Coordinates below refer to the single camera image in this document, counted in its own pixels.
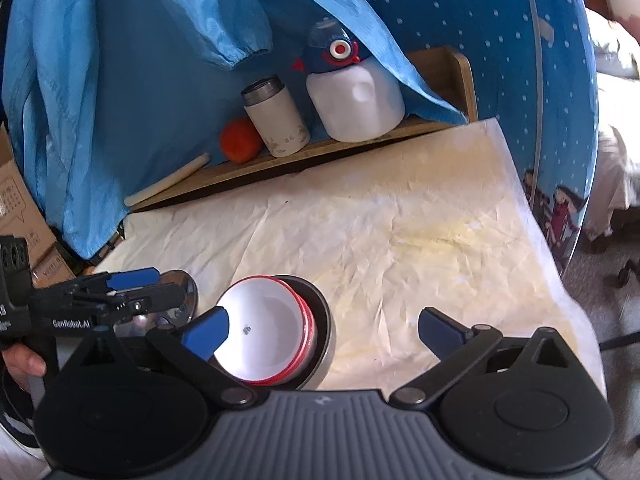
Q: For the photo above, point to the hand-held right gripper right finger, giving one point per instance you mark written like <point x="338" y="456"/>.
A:
<point x="440" y="332"/>

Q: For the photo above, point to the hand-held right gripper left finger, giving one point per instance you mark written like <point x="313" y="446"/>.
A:
<point x="207" y="334"/>

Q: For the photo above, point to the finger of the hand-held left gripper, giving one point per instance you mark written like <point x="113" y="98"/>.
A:
<point x="135" y="277"/>
<point x="150" y="300"/>

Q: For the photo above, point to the steel plate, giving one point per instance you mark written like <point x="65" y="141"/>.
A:
<point x="160" y="324"/>

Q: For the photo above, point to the small white red-rimmed bowl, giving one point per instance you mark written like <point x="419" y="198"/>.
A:
<point x="270" y="330"/>

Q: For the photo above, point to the large white red-rimmed bowl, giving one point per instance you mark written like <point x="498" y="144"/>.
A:
<point x="312" y="327"/>

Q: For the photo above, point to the steel bowl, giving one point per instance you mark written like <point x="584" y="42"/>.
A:
<point x="324" y="320"/>

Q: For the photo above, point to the person's left hand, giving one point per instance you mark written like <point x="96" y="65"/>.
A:
<point x="20" y="365"/>

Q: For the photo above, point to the small cardboard box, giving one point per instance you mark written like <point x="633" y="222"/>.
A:
<point x="52" y="270"/>

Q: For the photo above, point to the white rolling pin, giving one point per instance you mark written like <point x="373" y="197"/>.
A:
<point x="167" y="180"/>

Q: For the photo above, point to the large printed cardboard box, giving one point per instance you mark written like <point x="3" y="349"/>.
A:
<point x="20" y="210"/>

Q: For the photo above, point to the round metal basin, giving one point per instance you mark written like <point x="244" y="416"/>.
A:
<point x="15" y="440"/>

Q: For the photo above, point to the red tomato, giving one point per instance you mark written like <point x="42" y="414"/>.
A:
<point x="241" y="141"/>

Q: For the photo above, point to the wooden shelf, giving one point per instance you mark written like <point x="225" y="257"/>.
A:
<point x="300" y="152"/>

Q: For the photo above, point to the light blue jacket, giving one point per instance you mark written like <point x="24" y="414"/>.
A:
<point x="50" y="85"/>

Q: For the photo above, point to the white thermos cup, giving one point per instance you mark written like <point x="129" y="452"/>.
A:
<point x="277" y="115"/>

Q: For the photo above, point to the white bottle blue red cap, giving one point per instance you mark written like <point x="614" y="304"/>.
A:
<point x="355" y="105"/>

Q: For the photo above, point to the white bedding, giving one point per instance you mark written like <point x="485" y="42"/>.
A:
<point x="620" y="160"/>

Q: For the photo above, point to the blue dotted printed cloth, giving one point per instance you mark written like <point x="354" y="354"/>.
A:
<point x="475" y="20"/>

